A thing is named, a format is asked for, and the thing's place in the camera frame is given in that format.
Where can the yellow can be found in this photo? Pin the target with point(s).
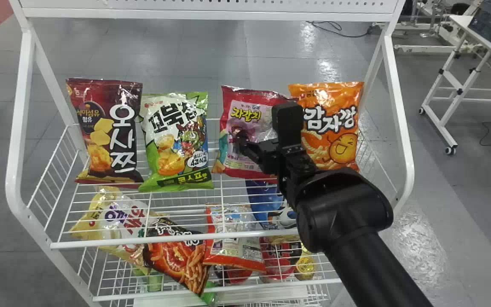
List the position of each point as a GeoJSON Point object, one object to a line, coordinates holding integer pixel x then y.
{"type": "Point", "coordinates": [305, 266]}

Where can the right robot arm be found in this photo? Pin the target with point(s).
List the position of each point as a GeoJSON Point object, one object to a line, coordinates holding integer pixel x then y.
{"type": "Point", "coordinates": [356, 238]}

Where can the yellow snack packet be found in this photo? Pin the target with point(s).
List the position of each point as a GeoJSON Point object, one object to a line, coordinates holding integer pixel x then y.
{"type": "Point", "coordinates": [113, 221]}

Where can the red and white snack packet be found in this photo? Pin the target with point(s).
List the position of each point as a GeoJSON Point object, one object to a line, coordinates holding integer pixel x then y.
{"type": "Point", "coordinates": [232, 238]}

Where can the pink snack packet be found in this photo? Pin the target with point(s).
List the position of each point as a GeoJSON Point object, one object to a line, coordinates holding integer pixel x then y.
{"type": "Point", "coordinates": [245, 115]}

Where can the maroon snack packet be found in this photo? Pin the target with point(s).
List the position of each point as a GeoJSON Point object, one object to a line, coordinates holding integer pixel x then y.
{"type": "Point", "coordinates": [109, 128]}

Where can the green snack packet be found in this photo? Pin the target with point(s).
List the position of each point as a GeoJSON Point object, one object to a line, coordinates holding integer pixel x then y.
{"type": "Point", "coordinates": [177, 140]}

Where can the blue snack packet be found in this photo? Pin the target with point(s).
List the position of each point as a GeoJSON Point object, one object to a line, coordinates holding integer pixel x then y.
{"type": "Point", "coordinates": [264, 198]}

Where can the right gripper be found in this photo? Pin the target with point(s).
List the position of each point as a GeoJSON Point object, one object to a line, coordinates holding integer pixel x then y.
{"type": "Point", "coordinates": [270, 157]}

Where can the white side table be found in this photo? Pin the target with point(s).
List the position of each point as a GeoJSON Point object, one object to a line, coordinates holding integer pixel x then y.
{"type": "Point", "coordinates": [463, 81]}

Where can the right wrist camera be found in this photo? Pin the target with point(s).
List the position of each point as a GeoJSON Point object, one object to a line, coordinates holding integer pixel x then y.
{"type": "Point", "coordinates": [288, 121]}

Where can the black and orange snack packet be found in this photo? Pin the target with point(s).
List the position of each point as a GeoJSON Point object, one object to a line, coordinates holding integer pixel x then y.
{"type": "Point", "coordinates": [177, 256]}

